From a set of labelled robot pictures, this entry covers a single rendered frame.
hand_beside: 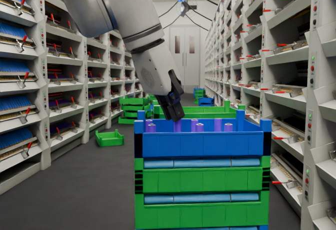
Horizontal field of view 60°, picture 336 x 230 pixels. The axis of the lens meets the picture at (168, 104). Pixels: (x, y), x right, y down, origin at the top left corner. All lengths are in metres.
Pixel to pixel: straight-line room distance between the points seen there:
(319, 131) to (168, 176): 0.58
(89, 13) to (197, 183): 0.41
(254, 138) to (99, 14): 0.41
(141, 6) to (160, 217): 0.44
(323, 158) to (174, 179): 0.58
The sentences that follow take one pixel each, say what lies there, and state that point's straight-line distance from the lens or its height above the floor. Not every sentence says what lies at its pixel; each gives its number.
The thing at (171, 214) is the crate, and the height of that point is 0.27.
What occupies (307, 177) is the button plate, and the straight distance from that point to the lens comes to 1.14.
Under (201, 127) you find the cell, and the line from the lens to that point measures 0.65.
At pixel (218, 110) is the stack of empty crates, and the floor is 0.44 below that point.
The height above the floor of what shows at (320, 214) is 0.12.
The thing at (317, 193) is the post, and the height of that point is 0.19.
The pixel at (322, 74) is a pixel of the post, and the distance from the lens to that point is 1.05.
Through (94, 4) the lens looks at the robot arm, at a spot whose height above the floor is 0.70.
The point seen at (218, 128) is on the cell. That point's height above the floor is 0.44.
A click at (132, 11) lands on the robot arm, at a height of 0.69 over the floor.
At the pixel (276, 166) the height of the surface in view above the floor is 0.11.
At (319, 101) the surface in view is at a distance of 1.05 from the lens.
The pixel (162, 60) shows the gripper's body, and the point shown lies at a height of 0.61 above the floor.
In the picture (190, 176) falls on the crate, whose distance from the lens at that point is 0.66.
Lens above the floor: 0.58
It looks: 6 degrees down
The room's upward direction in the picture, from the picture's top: straight up
